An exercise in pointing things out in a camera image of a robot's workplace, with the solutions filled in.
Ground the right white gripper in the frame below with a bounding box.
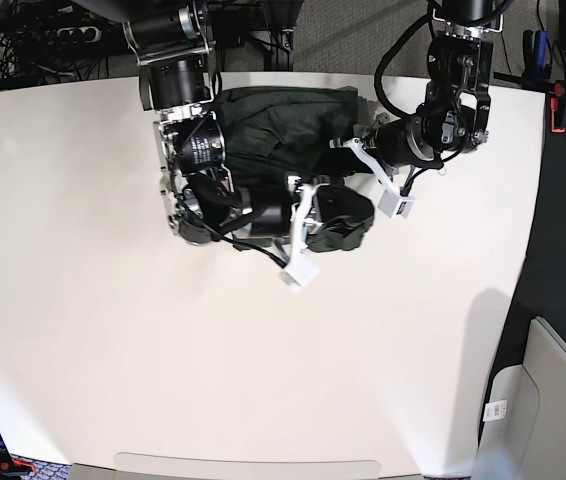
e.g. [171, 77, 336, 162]
[282, 175, 371, 265]

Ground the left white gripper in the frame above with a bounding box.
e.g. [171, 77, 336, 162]
[312, 113, 408, 179]

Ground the green long-sleeve T-shirt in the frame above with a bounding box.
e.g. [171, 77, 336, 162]
[219, 87, 375, 253]

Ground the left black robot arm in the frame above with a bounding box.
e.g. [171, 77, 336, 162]
[330, 1, 511, 197]

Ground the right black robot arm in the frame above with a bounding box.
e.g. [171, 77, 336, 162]
[86, 1, 374, 267]

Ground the red clamp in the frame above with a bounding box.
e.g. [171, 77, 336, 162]
[549, 80, 566, 134]

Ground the grey plastic bin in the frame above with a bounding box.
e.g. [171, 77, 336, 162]
[471, 318, 566, 479]

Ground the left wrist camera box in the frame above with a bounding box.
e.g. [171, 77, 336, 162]
[378, 191, 414, 218]

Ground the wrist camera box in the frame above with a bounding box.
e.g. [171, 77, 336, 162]
[378, 191, 414, 218]
[279, 254, 320, 288]

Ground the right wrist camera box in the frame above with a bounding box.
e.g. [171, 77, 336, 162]
[279, 254, 320, 288]

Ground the blue handled tool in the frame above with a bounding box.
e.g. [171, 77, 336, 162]
[532, 30, 551, 82]

